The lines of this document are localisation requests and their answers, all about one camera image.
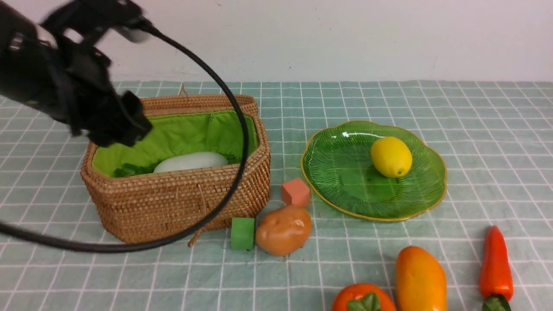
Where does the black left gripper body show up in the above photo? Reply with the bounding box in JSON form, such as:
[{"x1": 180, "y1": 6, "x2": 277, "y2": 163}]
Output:
[{"x1": 41, "y1": 40, "x2": 153, "y2": 147}]

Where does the white plastic radish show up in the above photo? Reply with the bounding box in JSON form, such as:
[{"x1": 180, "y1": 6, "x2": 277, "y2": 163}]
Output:
[{"x1": 153, "y1": 152, "x2": 229, "y2": 173}]

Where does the brown plastic potato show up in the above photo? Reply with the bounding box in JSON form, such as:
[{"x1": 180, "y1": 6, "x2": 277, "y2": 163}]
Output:
[{"x1": 255, "y1": 205, "x2": 312, "y2": 257}]

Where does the yellow plastic lemon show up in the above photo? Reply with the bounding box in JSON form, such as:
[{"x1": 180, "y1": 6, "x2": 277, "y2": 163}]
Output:
[{"x1": 370, "y1": 136, "x2": 413, "y2": 178}]

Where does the orange plastic persimmon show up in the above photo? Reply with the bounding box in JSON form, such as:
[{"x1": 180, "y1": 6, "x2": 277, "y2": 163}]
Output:
[{"x1": 331, "y1": 283, "x2": 396, "y2": 311}]

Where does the orange yellow plastic mango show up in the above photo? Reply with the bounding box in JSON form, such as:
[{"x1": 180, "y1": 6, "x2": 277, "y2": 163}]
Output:
[{"x1": 395, "y1": 246, "x2": 448, "y2": 311}]

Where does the red orange plastic pepper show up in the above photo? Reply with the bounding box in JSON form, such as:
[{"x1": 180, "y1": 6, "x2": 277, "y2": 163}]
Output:
[{"x1": 479, "y1": 225, "x2": 514, "y2": 311}]

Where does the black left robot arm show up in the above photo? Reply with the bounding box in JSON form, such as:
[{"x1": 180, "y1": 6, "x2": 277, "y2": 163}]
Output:
[{"x1": 0, "y1": 0, "x2": 153, "y2": 147}]

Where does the woven wicker basket lid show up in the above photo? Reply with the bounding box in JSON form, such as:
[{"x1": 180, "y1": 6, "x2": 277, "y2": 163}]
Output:
[{"x1": 138, "y1": 84, "x2": 258, "y2": 117}]

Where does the woven wicker basket green lining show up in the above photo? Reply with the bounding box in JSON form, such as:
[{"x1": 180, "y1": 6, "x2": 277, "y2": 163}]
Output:
[{"x1": 81, "y1": 108, "x2": 272, "y2": 246}]

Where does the green foam cube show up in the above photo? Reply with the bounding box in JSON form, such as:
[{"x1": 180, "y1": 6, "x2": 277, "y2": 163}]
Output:
[{"x1": 230, "y1": 217, "x2": 255, "y2": 250}]

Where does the pink foam cube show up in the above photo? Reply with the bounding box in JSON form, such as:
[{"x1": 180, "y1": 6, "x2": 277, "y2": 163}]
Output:
[{"x1": 281, "y1": 178, "x2": 311, "y2": 207}]

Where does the green glass leaf plate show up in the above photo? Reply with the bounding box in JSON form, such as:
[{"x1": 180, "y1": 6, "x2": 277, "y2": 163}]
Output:
[{"x1": 301, "y1": 120, "x2": 448, "y2": 222}]

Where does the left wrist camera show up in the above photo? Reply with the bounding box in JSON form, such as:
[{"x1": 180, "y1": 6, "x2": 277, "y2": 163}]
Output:
[{"x1": 41, "y1": 0, "x2": 151, "y2": 45}]

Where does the black cable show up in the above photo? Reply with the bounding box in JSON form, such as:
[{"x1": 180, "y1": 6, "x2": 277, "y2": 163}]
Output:
[{"x1": 0, "y1": 19, "x2": 251, "y2": 253}]

